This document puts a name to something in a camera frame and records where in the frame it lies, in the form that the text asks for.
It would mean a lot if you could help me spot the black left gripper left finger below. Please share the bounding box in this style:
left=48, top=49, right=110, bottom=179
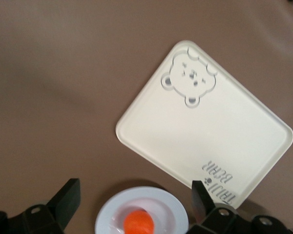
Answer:
left=0, top=178, right=81, bottom=234

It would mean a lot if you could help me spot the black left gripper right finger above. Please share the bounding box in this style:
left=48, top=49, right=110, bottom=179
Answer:
left=187, top=180, right=293, bottom=234

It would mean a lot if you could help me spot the pale round plate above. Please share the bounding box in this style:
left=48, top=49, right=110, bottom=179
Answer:
left=94, top=186, right=189, bottom=234

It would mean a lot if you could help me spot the orange fruit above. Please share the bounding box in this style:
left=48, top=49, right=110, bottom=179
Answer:
left=124, top=210, right=155, bottom=234

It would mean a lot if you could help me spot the cream bear print tray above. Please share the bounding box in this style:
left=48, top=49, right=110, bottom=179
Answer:
left=115, top=39, right=293, bottom=209

